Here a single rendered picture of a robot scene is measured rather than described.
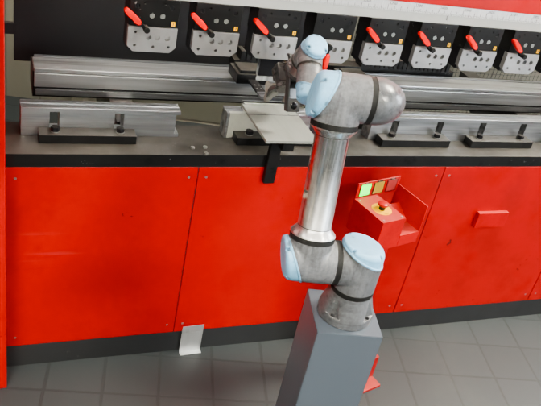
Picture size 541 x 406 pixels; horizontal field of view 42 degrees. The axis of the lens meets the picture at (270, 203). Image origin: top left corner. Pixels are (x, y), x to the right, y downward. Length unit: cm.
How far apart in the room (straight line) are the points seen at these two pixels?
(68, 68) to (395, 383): 173
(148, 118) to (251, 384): 109
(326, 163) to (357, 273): 30
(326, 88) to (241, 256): 112
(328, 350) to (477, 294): 153
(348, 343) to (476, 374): 134
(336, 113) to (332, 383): 76
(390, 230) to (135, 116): 93
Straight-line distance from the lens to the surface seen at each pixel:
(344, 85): 166
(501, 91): 328
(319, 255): 176
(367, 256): 178
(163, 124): 238
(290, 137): 226
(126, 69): 260
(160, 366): 278
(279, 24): 233
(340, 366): 196
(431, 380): 306
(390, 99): 169
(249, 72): 263
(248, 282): 271
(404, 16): 252
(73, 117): 232
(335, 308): 189
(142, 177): 232
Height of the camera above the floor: 197
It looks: 31 degrees down
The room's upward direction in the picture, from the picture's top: 13 degrees clockwise
